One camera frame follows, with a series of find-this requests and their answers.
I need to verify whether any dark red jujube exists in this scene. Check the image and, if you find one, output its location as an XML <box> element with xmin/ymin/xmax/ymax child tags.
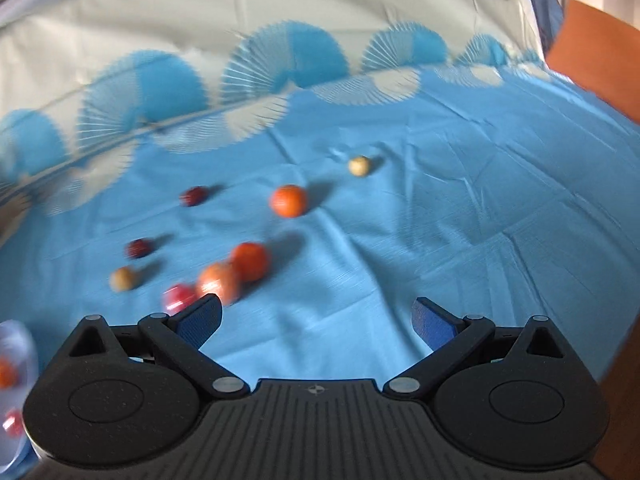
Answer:
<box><xmin>180</xmin><ymin>186</ymin><xmax>209</xmax><ymax>208</ymax></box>
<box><xmin>125</xmin><ymin>238</ymin><xmax>153</xmax><ymax>260</ymax></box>

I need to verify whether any red plastic-wrapped ball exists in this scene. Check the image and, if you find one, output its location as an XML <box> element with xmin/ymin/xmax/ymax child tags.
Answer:
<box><xmin>161</xmin><ymin>283</ymin><xmax>198</xmax><ymax>313</ymax></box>
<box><xmin>2</xmin><ymin>409</ymin><xmax>25</xmax><ymax>438</ymax></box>

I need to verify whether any light blue plate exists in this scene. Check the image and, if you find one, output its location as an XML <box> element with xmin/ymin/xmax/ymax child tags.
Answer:
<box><xmin>0</xmin><ymin>320</ymin><xmax>40</xmax><ymax>480</ymax></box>

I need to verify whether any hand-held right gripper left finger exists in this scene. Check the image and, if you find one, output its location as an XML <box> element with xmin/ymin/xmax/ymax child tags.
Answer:
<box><xmin>64</xmin><ymin>294</ymin><xmax>251</xmax><ymax>401</ymax></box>

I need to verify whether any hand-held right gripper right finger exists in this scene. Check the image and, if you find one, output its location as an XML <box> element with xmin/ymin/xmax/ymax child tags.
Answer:
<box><xmin>384</xmin><ymin>297</ymin><xmax>576</xmax><ymax>400</ymax></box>

